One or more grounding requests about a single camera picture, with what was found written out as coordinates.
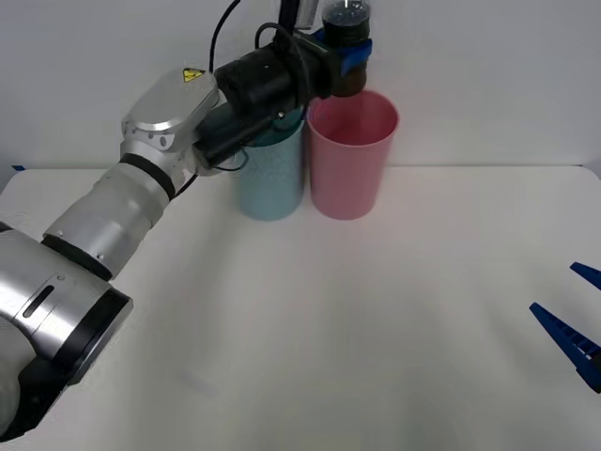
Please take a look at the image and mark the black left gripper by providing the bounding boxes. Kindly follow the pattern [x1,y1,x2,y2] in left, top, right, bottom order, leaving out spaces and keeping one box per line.
[291,26,375,101]

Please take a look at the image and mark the pink plastic bin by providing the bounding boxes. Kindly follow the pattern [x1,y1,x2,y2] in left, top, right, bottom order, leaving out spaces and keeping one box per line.
[305,88,402,222]

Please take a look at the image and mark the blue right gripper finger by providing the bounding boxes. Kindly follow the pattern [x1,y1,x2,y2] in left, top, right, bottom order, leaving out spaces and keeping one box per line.
[569,261,601,288]
[529,301,601,395]

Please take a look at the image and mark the small dark plastic bottle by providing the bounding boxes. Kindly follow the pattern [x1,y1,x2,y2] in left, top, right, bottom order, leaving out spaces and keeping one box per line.
[321,0,376,99]

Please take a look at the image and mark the pale blue plastic bin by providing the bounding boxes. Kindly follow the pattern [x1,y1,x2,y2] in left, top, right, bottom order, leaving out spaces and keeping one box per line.
[233,105,307,223]

